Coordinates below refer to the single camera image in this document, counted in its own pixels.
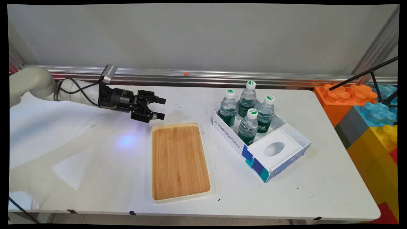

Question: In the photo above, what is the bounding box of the grey giant building block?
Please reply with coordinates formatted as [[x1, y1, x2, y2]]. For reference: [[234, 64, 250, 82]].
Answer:
[[335, 107, 371, 149]]

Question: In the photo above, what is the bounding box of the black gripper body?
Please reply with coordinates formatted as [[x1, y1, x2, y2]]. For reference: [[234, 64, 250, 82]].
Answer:
[[98, 85, 155, 123]]

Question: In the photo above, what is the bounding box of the water bottle green label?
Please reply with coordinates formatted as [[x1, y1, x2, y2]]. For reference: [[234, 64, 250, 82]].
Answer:
[[238, 80, 257, 120], [238, 108, 259, 146], [256, 95, 275, 134], [219, 90, 238, 128]]

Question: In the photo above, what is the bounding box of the bamboo tray with cream rim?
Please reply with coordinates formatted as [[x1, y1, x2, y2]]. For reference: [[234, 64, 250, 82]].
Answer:
[[151, 121, 212, 204]]

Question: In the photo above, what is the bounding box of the aluminium frame rail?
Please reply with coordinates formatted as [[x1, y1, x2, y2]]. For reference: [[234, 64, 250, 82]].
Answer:
[[20, 65, 398, 88]]

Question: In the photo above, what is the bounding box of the aluminium frame post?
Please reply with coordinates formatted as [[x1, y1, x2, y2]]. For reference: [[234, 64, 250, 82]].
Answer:
[[351, 6, 400, 85]]

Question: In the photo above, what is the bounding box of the black tripod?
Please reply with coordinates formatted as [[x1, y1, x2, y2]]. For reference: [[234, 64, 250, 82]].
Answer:
[[329, 57, 398, 107]]

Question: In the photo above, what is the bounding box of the light blue giant building block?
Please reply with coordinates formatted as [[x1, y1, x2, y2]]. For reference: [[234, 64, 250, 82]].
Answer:
[[353, 84, 398, 128]]

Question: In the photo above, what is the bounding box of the yellow giant building block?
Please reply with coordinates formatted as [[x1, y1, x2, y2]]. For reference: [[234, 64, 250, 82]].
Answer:
[[347, 124, 398, 220]]

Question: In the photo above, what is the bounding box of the orange giant building block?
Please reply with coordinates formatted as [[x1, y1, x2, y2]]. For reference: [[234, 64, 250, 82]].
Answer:
[[313, 83, 377, 128]]

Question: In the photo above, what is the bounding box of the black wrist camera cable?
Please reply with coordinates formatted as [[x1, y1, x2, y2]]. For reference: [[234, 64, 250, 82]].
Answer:
[[58, 77, 103, 107]]

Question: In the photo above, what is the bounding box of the white cardboard box blue print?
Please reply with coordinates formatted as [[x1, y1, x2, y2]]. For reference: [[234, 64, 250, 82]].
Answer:
[[212, 107, 312, 184]]

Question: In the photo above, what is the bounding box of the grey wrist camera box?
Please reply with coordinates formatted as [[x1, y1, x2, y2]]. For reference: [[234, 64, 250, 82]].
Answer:
[[101, 64, 118, 84]]

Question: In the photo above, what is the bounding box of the thin black rod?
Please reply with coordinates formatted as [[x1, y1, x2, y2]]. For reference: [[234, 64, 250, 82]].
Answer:
[[9, 197, 40, 224]]

